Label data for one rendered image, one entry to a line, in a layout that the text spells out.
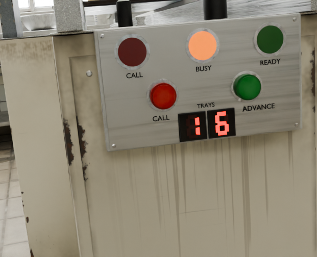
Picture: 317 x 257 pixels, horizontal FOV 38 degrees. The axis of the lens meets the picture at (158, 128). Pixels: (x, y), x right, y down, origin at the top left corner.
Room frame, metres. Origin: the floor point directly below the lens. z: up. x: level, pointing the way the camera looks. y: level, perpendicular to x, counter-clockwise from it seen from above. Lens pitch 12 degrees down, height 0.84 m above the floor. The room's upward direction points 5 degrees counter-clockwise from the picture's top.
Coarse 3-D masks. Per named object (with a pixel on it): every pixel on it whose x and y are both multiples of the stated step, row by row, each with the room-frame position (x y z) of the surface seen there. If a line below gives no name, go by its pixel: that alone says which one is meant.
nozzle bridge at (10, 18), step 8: (0, 0) 1.30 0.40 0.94; (8, 0) 1.31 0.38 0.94; (16, 0) 1.39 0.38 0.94; (0, 8) 1.30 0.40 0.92; (8, 8) 1.31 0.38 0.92; (16, 8) 1.37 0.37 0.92; (0, 16) 1.30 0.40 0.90; (8, 16) 1.31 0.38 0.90; (16, 16) 1.34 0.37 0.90; (8, 24) 1.31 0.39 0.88; (16, 24) 1.32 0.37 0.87; (8, 32) 1.30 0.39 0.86; (16, 32) 1.31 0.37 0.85
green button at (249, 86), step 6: (240, 78) 0.53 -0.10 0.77; (246, 78) 0.53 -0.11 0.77; (252, 78) 0.53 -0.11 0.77; (240, 84) 0.53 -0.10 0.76; (246, 84) 0.53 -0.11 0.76; (252, 84) 0.53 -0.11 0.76; (258, 84) 0.53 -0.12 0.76; (240, 90) 0.53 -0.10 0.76; (246, 90) 0.53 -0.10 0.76; (252, 90) 0.53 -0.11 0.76; (258, 90) 0.53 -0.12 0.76; (240, 96) 0.53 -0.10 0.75; (246, 96) 0.53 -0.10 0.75; (252, 96) 0.53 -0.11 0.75
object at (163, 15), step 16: (192, 0) 1.15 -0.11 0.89; (240, 0) 0.80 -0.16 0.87; (256, 0) 0.72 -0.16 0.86; (272, 0) 0.66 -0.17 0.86; (288, 0) 0.61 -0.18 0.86; (304, 0) 0.56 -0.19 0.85; (160, 16) 1.67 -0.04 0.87; (176, 16) 1.38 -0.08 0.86; (192, 16) 1.16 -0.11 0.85; (240, 16) 0.80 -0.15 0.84
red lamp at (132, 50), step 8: (128, 40) 0.52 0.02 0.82; (136, 40) 0.52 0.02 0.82; (120, 48) 0.52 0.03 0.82; (128, 48) 0.52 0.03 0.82; (136, 48) 0.52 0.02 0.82; (144, 48) 0.52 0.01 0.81; (120, 56) 0.52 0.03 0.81; (128, 56) 0.52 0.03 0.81; (136, 56) 0.52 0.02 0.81; (144, 56) 0.52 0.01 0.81; (128, 64) 0.52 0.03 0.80; (136, 64) 0.52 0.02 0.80
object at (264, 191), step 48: (96, 96) 0.54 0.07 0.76; (96, 144) 0.54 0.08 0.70; (192, 144) 0.56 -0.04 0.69; (240, 144) 0.57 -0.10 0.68; (288, 144) 0.57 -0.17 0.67; (96, 192) 0.54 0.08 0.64; (144, 192) 0.55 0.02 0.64; (192, 192) 0.56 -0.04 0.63; (240, 192) 0.57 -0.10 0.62; (288, 192) 0.57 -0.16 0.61; (96, 240) 0.54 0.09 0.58; (144, 240) 0.55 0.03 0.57; (192, 240) 0.56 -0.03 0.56; (240, 240) 0.57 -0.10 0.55; (288, 240) 0.57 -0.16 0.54
